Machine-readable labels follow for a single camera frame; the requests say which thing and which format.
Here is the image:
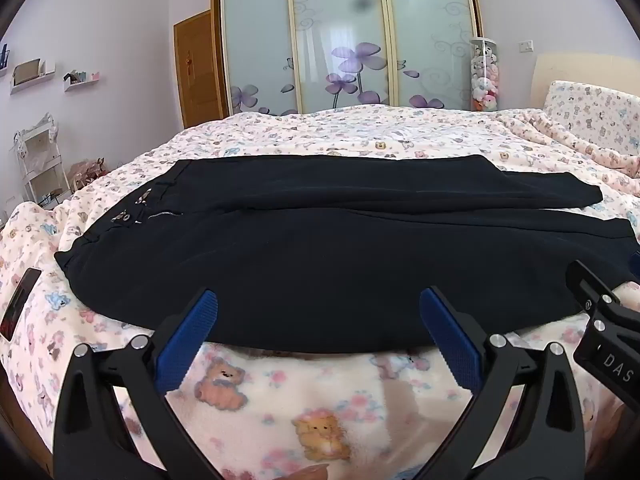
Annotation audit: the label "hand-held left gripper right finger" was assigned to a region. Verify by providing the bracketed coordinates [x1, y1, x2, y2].
[419, 286, 587, 480]

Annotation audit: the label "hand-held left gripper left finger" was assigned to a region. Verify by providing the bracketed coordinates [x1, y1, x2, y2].
[52, 287, 226, 480]

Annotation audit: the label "black pants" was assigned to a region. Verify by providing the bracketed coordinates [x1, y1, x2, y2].
[54, 155, 640, 357]

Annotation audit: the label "teddy bear printed blanket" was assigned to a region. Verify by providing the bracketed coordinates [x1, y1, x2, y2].
[0, 104, 640, 480]

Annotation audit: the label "teddy bear printed pillow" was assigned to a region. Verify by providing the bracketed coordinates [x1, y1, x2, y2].
[542, 80, 640, 157]

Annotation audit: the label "black phone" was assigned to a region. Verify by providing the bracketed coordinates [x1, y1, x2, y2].
[0, 267, 43, 344]

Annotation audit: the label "pink items beside rack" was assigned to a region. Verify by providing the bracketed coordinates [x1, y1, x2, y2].
[70, 157, 109, 192]

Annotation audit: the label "cream bed headboard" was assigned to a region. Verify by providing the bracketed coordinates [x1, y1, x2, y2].
[531, 52, 640, 111]

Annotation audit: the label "white storage rack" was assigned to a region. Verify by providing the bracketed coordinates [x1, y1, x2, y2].
[12, 115, 72, 211]

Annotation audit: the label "clear tube of plush toys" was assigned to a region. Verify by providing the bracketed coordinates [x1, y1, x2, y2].
[469, 37, 500, 112]

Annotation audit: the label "wooden door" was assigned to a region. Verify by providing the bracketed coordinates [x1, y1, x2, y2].
[173, 10, 224, 131]

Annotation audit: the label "wardrobe with flowered glass doors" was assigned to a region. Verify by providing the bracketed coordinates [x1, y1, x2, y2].
[210, 0, 484, 117]

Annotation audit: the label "white wall shelf with trinkets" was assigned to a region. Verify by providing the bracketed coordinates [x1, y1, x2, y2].
[62, 69, 102, 92]

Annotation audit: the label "white wall shelf with box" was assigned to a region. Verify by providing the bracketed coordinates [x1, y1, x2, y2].
[10, 57, 56, 95]

